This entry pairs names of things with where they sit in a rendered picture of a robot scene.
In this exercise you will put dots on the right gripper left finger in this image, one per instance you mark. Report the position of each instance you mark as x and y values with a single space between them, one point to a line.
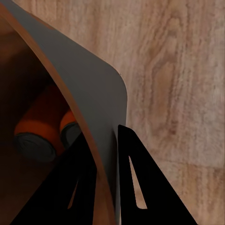
49 204

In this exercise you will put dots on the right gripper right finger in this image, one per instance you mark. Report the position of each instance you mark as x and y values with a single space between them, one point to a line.
164 207

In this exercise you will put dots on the trash can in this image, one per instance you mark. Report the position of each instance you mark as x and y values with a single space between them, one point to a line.
33 54

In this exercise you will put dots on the can of soda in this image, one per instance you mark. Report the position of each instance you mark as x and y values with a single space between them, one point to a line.
37 133
69 129

